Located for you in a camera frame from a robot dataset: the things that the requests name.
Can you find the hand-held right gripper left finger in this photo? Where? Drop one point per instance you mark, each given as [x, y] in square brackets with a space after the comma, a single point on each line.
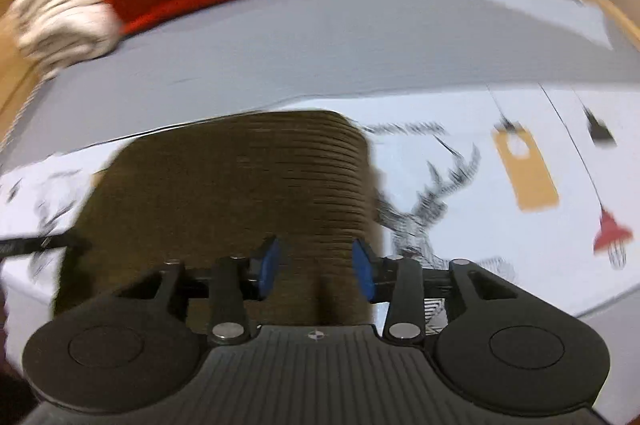
[267, 270]

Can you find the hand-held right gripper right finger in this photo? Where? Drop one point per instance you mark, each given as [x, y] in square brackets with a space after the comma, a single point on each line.
[363, 276]

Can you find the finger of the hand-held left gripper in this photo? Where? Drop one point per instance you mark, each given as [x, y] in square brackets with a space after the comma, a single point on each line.
[45, 244]

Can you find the white printed blanket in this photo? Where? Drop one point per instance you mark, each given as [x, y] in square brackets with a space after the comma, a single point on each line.
[500, 215]

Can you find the cream striped folded cloth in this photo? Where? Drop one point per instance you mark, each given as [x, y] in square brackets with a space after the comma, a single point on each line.
[60, 25]

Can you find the grey bed sheet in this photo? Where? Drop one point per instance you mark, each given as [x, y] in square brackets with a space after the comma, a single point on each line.
[325, 45]

